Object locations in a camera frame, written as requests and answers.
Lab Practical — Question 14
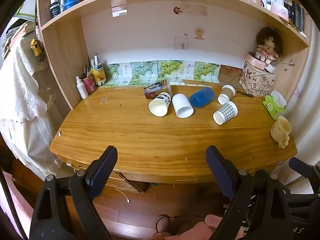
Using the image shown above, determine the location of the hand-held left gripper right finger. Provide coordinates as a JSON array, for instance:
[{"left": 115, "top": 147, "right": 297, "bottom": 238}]
[{"left": 205, "top": 145, "right": 294, "bottom": 240}]

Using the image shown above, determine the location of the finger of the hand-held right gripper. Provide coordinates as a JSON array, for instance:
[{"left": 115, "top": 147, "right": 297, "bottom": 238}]
[{"left": 288, "top": 157, "right": 320, "bottom": 193}]

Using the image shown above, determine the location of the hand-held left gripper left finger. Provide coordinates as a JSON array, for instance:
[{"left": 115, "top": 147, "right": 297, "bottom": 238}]
[{"left": 29, "top": 145, "right": 118, "bottom": 240}]

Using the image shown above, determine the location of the grey checked paper cup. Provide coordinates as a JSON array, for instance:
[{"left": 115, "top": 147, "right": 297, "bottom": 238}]
[{"left": 213, "top": 101, "right": 238, "bottom": 125}]

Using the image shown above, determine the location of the blue plastic cup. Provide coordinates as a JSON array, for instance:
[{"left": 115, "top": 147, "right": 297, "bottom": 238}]
[{"left": 189, "top": 87, "right": 215, "bottom": 108}]

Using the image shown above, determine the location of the plain white cup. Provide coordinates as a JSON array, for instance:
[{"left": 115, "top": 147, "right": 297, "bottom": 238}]
[{"left": 172, "top": 94, "right": 194, "bottom": 119}]

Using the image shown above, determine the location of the brown sleeve paper cup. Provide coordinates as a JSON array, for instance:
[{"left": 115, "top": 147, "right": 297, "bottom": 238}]
[{"left": 217, "top": 85, "right": 236, "bottom": 105}]

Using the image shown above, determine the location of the white paper cup black print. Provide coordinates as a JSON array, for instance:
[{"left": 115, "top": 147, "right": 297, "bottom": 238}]
[{"left": 148, "top": 92, "right": 172, "bottom": 117}]

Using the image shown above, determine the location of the photo print paper cup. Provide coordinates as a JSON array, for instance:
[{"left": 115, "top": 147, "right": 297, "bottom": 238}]
[{"left": 143, "top": 79, "right": 173, "bottom": 100}]

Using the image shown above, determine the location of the cream ceramic mug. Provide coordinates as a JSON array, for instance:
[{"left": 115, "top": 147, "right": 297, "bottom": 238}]
[{"left": 270, "top": 116, "right": 292, "bottom": 149}]

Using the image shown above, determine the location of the pink cloth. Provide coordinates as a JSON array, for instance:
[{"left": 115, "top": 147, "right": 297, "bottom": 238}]
[{"left": 152, "top": 215, "right": 247, "bottom": 240}]

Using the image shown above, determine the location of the green tissue box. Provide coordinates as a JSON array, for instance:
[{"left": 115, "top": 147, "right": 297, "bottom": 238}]
[{"left": 262, "top": 90, "right": 287, "bottom": 120}]

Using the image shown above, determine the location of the dark mesh slipper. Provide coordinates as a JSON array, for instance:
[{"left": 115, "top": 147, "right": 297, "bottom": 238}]
[{"left": 155, "top": 214, "right": 172, "bottom": 234}]

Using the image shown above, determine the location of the white spray bottle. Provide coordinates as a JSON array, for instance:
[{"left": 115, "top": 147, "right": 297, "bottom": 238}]
[{"left": 76, "top": 76, "right": 89, "bottom": 100}]

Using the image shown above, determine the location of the pink can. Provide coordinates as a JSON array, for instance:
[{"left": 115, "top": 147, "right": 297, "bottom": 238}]
[{"left": 82, "top": 76, "right": 97, "bottom": 95}]

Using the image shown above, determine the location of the letter print fabric bag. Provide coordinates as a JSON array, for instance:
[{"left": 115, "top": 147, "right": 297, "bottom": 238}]
[{"left": 239, "top": 64, "right": 277, "bottom": 97}]

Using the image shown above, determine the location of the brown picture card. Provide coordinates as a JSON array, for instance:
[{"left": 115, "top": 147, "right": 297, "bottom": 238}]
[{"left": 219, "top": 65, "right": 244, "bottom": 84}]

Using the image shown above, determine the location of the pink round box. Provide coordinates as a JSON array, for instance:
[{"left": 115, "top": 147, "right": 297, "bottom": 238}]
[{"left": 245, "top": 52, "right": 266, "bottom": 70}]

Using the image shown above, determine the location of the white lace cloth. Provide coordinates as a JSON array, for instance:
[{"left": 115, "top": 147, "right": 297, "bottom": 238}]
[{"left": 0, "top": 39, "right": 63, "bottom": 178}]

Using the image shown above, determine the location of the grape print folded booklet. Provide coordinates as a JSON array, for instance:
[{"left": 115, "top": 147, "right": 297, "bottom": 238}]
[{"left": 101, "top": 60, "right": 222, "bottom": 88}]

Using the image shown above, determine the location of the wooden desk hutch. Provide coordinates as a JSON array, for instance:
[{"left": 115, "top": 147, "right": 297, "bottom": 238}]
[{"left": 36, "top": 0, "right": 313, "bottom": 110}]

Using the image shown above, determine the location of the brown haired rag doll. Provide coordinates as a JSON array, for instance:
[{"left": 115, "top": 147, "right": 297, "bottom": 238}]
[{"left": 255, "top": 27, "right": 283, "bottom": 63}]

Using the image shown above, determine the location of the small picture card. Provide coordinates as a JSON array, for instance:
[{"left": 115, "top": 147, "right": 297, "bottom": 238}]
[{"left": 174, "top": 36, "right": 188, "bottom": 51}]

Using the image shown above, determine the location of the row of dark bottles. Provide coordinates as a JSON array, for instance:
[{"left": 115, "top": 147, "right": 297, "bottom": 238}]
[{"left": 287, "top": 0, "right": 307, "bottom": 37}]

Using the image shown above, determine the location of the pink white box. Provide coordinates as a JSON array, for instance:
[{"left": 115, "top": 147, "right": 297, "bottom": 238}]
[{"left": 270, "top": 0, "right": 289, "bottom": 20}]

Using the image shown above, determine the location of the stack of papers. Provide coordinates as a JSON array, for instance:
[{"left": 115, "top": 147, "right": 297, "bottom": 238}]
[{"left": 2, "top": 21, "right": 38, "bottom": 58}]

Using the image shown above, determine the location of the taped paper note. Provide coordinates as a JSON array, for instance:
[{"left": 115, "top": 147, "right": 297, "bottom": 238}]
[{"left": 111, "top": 0, "right": 128, "bottom": 17}]

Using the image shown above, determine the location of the black bottle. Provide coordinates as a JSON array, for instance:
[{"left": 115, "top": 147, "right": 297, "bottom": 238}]
[{"left": 49, "top": 0, "right": 62, "bottom": 19}]

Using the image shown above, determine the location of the white cable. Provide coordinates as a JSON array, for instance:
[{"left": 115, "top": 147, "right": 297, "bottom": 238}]
[{"left": 115, "top": 189, "right": 131, "bottom": 203}]

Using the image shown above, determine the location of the long wall sticker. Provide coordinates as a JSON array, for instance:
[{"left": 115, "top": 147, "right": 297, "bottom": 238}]
[{"left": 173, "top": 6, "right": 208, "bottom": 16}]

